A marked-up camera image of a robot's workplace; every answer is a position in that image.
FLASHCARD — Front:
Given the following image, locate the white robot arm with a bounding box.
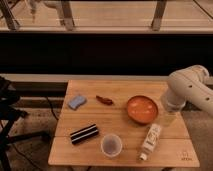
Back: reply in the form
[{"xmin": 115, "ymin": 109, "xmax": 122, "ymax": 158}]
[{"xmin": 160, "ymin": 65, "xmax": 213, "ymax": 126}]

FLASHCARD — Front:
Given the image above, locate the white squeeze bottle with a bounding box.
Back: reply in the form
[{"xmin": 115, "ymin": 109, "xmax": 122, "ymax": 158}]
[{"xmin": 140, "ymin": 123, "xmax": 162, "ymax": 160}]

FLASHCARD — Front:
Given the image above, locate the blue sponge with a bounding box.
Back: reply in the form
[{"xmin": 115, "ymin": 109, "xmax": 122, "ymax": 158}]
[{"xmin": 68, "ymin": 95, "xmax": 87, "ymax": 110}]

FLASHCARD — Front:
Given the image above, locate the orange bowl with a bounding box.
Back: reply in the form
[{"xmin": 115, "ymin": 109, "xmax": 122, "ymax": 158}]
[{"xmin": 126, "ymin": 95, "xmax": 158, "ymax": 124}]

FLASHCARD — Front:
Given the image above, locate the black floor cable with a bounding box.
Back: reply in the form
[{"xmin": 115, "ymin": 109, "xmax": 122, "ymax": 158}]
[{"xmin": 44, "ymin": 96, "xmax": 60, "ymax": 121}]

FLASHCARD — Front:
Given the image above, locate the clear plastic cup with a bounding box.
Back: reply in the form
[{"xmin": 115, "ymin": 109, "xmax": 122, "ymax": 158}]
[{"xmin": 100, "ymin": 134, "xmax": 123, "ymax": 158}]

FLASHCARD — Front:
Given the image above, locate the black stand at left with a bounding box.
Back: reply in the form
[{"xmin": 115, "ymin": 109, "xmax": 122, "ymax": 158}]
[{"xmin": 0, "ymin": 76, "xmax": 50, "ymax": 171}]

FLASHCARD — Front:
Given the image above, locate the red chili pepper toy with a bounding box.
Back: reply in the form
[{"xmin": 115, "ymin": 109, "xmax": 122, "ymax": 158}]
[{"xmin": 96, "ymin": 95, "xmax": 114, "ymax": 105}]

